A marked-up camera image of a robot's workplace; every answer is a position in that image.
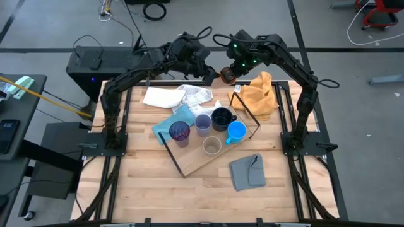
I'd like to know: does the plain white folded cloth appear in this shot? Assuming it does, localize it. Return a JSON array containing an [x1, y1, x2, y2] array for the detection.
[[142, 86, 187, 110]]

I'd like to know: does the black computer tower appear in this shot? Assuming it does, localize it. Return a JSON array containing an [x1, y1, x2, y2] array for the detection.
[[65, 45, 152, 95]]

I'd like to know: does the black side desk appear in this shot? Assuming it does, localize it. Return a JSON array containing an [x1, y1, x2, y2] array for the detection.
[[0, 74, 48, 227]]

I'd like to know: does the black aluminium table frame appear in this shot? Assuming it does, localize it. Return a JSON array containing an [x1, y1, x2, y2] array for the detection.
[[71, 80, 350, 227]]

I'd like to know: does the black cable coil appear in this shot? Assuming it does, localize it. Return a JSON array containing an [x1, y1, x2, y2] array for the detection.
[[142, 1, 167, 21]]

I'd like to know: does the beige plastic cup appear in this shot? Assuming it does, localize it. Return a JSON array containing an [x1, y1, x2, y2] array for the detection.
[[202, 136, 223, 158]]

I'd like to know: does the black smartphone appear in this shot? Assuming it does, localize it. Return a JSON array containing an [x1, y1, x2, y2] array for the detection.
[[0, 119, 20, 155]]

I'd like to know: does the red rolling stool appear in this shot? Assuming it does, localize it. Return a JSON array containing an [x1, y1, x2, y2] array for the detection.
[[355, 0, 404, 32]]

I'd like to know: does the grey metal desk foot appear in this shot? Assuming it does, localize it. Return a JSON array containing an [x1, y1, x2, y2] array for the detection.
[[367, 74, 404, 86], [330, 1, 357, 9]]

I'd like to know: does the purple faceted plastic tumbler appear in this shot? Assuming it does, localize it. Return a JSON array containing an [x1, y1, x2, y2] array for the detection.
[[169, 120, 191, 148]]

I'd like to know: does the lavender plastic cup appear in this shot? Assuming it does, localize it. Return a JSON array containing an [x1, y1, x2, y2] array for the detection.
[[194, 113, 212, 138]]

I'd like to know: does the mint green stapler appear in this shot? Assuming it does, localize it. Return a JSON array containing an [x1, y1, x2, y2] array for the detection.
[[6, 75, 35, 100]]

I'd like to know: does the yellow cloth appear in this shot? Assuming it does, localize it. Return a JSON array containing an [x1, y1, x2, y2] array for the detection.
[[232, 71, 280, 122]]

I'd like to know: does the white floor cable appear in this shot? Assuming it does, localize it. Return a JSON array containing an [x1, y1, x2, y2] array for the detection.
[[347, 0, 404, 47]]

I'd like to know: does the white checked cloth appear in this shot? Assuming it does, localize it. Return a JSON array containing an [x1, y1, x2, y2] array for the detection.
[[172, 84, 223, 119]]

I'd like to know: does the black cabinet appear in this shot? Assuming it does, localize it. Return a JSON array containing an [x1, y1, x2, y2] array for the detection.
[[27, 122, 92, 200]]

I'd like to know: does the teal cloth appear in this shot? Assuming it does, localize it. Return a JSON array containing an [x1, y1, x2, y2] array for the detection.
[[151, 105, 196, 145]]

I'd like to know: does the yellow strap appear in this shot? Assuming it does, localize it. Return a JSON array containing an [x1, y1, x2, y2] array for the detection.
[[0, 75, 92, 119]]

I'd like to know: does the blue plastic mug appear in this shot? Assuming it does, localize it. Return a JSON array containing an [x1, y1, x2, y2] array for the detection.
[[225, 120, 247, 146]]

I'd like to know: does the black mug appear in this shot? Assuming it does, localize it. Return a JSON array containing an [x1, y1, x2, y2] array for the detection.
[[211, 107, 237, 132]]

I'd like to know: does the orange plastic cup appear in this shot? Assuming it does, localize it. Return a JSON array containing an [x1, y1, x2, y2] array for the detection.
[[220, 66, 237, 85]]

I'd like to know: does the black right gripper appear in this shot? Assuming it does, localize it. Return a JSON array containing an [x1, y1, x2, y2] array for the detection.
[[220, 59, 254, 86]]

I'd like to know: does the black antenna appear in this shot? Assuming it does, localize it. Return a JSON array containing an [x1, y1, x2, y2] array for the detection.
[[132, 33, 149, 55]]

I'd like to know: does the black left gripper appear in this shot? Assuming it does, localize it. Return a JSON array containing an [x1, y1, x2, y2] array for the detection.
[[171, 32, 220, 87]]

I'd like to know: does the grey folded cloth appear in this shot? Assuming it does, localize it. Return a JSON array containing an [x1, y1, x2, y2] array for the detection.
[[229, 153, 267, 192]]

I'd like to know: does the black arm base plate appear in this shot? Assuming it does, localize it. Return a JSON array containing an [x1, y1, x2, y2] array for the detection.
[[81, 131, 129, 158], [280, 131, 338, 156]]

